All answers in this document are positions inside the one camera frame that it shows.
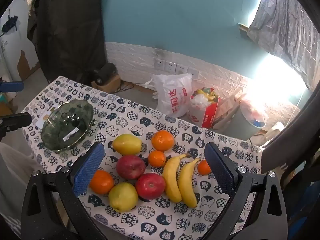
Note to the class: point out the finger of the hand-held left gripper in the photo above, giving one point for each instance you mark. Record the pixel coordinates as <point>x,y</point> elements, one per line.
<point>17,121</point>
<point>12,86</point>

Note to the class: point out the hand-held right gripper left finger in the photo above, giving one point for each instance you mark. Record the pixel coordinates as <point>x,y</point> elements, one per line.
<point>88,170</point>

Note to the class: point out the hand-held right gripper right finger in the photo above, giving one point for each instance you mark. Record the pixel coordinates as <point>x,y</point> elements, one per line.
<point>220,172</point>

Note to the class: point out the small orange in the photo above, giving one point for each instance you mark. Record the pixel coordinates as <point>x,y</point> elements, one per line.
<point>203,167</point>
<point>157,158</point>

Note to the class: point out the large orange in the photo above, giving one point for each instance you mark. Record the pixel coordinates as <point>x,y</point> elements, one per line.
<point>101,182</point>
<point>162,140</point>

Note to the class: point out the yellow banana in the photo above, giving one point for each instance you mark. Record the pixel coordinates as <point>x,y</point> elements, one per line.
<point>171,177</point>
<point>187,182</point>

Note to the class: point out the red apple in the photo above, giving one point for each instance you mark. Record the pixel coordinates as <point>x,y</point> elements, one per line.
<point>130,166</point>
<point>150,186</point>

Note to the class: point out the yellow pear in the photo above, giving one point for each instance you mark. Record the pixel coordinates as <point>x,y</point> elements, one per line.
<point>123,196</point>
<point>127,143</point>

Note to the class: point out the green glass bowl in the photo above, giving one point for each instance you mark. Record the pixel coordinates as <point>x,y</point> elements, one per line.
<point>67,125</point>

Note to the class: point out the white peeling door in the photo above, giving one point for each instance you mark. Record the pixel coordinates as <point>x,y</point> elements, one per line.
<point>15,50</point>

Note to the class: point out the grey bin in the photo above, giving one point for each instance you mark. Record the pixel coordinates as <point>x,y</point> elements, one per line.
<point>242,127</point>

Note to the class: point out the red cardboard box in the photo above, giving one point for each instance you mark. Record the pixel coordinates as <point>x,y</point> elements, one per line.
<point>208,115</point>

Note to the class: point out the wooden boards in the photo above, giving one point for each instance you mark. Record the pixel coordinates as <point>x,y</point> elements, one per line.
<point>226,110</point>

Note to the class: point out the black umbrella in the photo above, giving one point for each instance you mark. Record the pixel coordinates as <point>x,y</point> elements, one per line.
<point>9,23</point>

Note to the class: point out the cat print tablecloth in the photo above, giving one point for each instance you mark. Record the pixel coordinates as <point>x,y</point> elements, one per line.
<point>150,120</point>

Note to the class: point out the dark curtain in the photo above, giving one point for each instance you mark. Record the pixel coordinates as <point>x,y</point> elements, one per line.
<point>70,30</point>

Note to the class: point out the white plastic bag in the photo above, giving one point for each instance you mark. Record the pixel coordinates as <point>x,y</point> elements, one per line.
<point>170,95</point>

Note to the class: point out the black speaker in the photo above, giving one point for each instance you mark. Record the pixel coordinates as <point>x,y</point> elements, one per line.
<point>106,72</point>

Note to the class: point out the grey foil cloth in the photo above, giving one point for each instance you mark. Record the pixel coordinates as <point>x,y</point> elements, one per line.
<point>282,25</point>

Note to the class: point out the white wall socket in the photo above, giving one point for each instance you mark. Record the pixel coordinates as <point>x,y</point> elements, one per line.
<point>158,63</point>
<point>193,72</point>
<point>181,69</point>
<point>170,66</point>

